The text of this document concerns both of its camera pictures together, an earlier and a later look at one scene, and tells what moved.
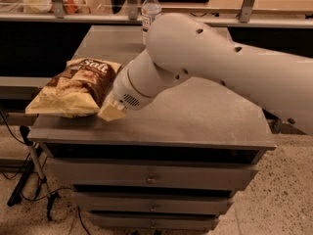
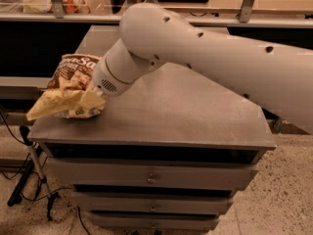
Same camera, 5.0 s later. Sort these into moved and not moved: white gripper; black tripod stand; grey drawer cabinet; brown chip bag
Moved: white gripper; brown chip bag
Not moved: black tripod stand; grey drawer cabinet
